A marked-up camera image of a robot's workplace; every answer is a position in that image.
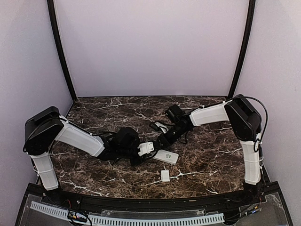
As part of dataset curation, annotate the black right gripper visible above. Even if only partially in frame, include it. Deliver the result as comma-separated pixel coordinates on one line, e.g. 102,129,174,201
156,124,188,150

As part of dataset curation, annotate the white remote control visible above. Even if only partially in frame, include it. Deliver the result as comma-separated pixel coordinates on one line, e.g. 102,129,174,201
153,150,179,165

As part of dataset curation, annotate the white battery cover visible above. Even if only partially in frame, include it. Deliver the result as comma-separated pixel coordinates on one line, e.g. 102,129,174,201
160,170,170,182

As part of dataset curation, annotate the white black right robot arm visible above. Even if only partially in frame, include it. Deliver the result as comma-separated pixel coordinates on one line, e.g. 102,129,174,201
157,95,267,185

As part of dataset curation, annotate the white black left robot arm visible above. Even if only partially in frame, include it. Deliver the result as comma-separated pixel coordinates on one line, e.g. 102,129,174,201
23,106,155,205

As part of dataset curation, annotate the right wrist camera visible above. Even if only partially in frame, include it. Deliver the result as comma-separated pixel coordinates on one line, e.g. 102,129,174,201
149,121,169,133

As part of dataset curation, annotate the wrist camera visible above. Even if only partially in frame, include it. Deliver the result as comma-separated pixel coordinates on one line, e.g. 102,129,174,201
149,121,169,133
138,141,155,157

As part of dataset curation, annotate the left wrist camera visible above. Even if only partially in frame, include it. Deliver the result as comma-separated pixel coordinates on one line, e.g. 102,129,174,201
138,141,155,157

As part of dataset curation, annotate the white slotted cable duct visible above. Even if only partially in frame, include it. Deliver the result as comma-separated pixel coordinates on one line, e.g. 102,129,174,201
30,201,224,226

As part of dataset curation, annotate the black front rail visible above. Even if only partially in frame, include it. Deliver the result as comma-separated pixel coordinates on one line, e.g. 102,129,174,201
36,188,266,213

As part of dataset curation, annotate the black right corner frame post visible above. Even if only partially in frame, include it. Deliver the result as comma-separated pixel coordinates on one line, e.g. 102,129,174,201
227,0,256,99

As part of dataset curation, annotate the black corner frame post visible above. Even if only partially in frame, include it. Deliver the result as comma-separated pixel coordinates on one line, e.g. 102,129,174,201
47,0,77,102
227,0,256,99

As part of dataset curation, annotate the black left corner frame post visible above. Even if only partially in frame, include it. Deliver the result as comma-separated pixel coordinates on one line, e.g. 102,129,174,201
47,0,77,102

